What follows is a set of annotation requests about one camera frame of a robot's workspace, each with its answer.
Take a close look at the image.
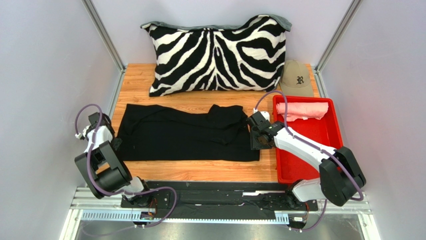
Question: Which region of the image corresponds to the black t-shirt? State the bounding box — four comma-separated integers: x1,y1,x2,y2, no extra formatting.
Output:
116,104,260,162

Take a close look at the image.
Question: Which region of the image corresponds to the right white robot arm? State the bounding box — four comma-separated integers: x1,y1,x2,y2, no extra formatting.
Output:
247,111,367,207

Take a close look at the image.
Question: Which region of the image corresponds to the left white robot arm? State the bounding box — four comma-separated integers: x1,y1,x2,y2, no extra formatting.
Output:
74,112,149,199

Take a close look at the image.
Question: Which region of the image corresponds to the red plastic tray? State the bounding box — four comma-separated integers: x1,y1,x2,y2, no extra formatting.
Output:
275,96,343,185

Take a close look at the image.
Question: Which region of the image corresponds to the rolled pink t-shirt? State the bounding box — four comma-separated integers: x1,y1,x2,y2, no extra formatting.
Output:
275,102,329,122

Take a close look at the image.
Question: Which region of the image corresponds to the beige baseball cap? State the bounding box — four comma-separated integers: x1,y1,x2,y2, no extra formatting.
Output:
279,60,314,97

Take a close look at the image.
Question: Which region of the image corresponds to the zebra striped pillow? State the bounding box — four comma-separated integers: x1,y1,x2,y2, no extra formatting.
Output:
141,14,293,97

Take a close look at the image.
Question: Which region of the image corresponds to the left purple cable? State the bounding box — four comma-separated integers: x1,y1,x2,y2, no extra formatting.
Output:
74,103,179,238

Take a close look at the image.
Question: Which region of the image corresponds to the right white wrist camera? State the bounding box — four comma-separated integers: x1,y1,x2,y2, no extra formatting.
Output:
253,108,271,121

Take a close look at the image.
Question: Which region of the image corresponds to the left aluminium frame post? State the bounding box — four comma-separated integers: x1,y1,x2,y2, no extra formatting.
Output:
82,0,126,73

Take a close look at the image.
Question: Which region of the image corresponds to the aluminium frame post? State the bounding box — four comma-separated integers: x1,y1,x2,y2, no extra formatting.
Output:
82,0,126,73
315,0,363,72

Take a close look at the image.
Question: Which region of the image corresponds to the right aluminium frame post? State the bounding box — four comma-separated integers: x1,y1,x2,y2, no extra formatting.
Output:
315,0,363,72

